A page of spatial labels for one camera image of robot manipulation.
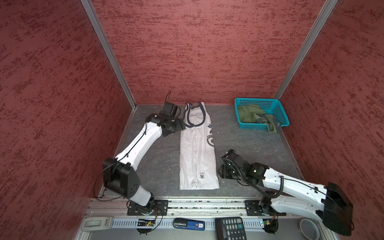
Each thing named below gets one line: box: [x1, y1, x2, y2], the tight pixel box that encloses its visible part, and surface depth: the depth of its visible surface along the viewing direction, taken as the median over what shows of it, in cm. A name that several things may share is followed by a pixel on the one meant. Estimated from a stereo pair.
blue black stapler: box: [172, 218, 205, 231], surface depth 68 cm
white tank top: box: [179, 102, 220, 190], surface depth 94 cm
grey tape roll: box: [299, 218, 320, 240], surface depth 69 cm
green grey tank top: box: [237, 104, 281, 134], surface depth 105 cm
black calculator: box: [214, 217, 248, 240], surface depth 68 cm
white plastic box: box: [81, 216, 114, 231], surface depth 69 cm
